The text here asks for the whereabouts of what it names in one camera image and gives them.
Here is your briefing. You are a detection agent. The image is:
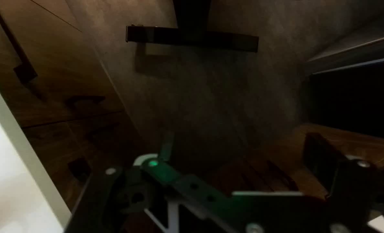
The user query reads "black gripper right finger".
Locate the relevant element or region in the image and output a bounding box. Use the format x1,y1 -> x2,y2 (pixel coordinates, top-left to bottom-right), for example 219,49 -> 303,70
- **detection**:
303,131 -> 384,233

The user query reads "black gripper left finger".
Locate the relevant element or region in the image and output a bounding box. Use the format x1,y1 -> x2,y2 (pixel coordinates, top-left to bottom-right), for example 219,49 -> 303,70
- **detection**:
65,164 -> 159,233

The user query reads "dark wood cabinet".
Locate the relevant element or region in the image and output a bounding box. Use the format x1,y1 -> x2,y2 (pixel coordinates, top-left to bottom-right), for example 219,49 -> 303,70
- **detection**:
0,0 -> 384,204

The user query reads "small cabinet pull handle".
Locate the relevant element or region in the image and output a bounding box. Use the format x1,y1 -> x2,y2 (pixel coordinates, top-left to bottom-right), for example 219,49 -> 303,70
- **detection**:
68,156 -> 94,184
13,63 -> 39,84

